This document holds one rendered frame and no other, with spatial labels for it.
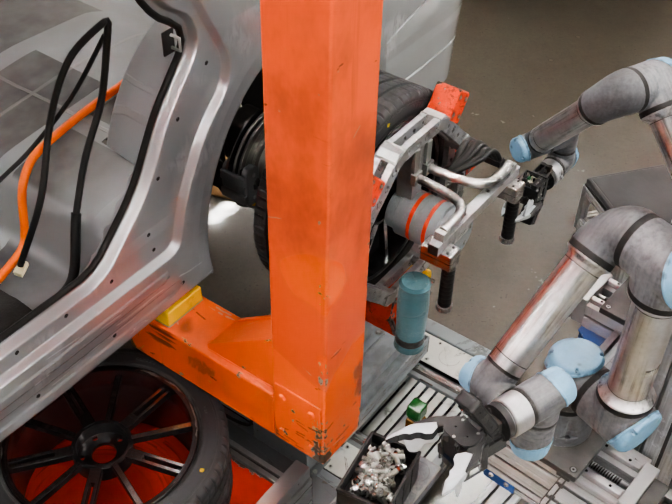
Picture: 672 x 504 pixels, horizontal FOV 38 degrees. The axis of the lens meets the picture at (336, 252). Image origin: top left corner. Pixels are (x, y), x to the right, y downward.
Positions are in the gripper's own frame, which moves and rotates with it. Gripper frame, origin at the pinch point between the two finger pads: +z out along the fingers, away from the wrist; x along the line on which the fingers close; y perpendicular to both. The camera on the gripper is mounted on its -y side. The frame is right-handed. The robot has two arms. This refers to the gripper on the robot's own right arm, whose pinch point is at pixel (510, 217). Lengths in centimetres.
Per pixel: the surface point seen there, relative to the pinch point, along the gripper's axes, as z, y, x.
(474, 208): 19.4, 15.0, -2.3
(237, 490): 86, -56, -30
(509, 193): 2.6, 10.1, -0.5
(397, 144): 22.8, 27.2, -24.7
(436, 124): 10.8, 28.6, -20.5
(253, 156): 30, 8, -67
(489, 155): -2.0, 15.8, -10.1
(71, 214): 88, 20, -77
